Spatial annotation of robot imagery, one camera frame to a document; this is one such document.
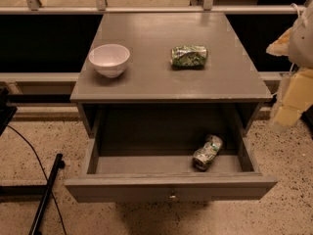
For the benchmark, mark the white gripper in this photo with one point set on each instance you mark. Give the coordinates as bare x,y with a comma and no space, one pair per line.
302,46

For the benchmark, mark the crushed green 7up can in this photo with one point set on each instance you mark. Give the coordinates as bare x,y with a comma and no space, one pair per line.
204,156

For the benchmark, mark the crushed green can on counter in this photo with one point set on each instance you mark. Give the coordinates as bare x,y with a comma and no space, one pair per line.
188,56

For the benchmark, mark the grey open top drawer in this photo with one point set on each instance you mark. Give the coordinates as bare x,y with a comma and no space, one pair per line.
144,153

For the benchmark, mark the grey wooden cabinet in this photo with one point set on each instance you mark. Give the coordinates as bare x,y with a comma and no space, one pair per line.
229,75

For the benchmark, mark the white ceramic bowl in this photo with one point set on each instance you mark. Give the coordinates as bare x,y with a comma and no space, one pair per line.
109,60

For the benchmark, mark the black stand leg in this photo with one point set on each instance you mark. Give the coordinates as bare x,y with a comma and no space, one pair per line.
47,193

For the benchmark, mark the black box at left edge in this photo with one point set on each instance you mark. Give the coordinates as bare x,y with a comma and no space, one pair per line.
6,112

